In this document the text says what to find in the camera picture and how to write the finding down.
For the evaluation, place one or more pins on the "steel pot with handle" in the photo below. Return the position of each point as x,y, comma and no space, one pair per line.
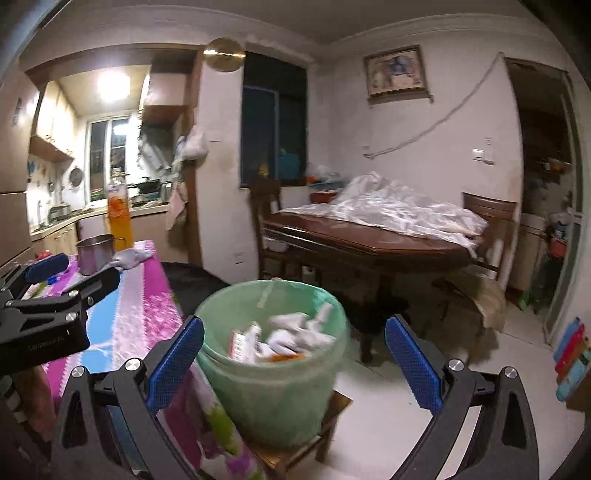
95,252

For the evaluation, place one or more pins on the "framed elephant picture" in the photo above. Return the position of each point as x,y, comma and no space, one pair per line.
396,75

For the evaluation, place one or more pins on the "black wok on stove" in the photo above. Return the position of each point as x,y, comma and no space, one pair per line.
147,186

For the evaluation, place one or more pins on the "kitchen base cabinets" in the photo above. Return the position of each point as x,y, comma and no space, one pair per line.
148,223

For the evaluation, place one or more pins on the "grey refrigerator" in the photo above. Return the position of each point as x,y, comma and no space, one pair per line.
19,98

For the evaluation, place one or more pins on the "hanging white plastic bag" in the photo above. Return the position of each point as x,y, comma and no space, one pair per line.
192,147

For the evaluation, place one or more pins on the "range hood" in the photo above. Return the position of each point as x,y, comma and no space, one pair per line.
156,148

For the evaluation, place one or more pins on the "orange juice bottle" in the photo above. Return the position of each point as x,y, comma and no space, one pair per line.
118,212

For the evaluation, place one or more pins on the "kitchen window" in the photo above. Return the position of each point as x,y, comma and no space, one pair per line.
106,148

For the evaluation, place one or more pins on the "floral purple tablecloth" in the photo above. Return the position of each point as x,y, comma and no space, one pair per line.
127,324

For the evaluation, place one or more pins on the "wooden chair at right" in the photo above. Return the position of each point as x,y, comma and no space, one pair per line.
479,283

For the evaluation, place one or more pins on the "white plastic sheet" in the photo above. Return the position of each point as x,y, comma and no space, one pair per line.
375,201

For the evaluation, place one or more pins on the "round gold wall clock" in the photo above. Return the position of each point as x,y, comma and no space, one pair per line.
224,55

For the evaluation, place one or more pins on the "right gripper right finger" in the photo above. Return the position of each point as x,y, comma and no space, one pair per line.
503,444

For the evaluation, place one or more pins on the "white work glove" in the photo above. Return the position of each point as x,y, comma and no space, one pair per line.
298,333

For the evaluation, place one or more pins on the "small wooden stool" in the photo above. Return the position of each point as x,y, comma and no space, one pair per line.
277,461

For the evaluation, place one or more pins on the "dark room window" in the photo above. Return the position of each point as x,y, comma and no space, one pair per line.
274,130

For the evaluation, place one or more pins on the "dark wooden dining table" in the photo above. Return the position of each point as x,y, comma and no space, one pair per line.
333,245

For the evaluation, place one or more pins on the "green plastic trash bin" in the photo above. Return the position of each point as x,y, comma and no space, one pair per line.
279,400

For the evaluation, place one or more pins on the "white red medicine box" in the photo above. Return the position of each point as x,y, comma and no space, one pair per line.
245,347

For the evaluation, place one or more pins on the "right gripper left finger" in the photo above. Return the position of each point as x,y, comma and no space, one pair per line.
85,445

